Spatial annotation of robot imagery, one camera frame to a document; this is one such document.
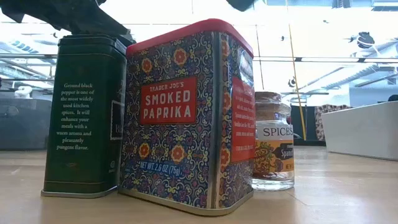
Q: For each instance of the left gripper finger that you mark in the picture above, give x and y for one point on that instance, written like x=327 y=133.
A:
x=99 y=26

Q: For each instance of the green black pepper tin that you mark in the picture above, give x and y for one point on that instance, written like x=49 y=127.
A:
x=84 y=124

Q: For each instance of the red-lidded smoked paprika tin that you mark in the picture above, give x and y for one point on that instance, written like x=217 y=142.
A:
x=174 y=140

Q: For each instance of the cork-topped glass spice jar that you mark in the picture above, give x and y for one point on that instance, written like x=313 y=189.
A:
x=273 y=140

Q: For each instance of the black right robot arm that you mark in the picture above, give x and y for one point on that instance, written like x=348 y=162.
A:
x=239 y=3

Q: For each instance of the dark grey plastic bin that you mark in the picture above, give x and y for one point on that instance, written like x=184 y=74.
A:
x=21 y=124

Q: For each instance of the brown patterned cloth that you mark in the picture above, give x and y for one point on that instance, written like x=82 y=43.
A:
x=329 y=121

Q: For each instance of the black dome ceiling fixture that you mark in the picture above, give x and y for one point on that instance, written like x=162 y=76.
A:
x=365 y=40

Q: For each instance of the white plastic bin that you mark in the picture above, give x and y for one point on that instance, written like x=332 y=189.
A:
x=360 y=130

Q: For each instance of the black aluminium table frame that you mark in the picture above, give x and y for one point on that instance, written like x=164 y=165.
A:
x=308 y=142

